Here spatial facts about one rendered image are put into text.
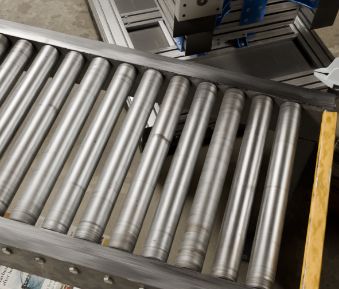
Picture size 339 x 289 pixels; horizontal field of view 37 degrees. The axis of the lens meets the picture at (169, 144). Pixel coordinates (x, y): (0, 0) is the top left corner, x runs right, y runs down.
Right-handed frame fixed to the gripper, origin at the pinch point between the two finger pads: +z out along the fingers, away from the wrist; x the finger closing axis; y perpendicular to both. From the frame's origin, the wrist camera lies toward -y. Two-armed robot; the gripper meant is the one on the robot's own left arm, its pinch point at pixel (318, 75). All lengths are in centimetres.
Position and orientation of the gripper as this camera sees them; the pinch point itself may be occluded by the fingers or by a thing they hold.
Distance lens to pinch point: 130.5
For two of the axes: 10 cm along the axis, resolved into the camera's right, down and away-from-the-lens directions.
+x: -2.7, 7.7, -5.8
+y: 0.4, -5.9, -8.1
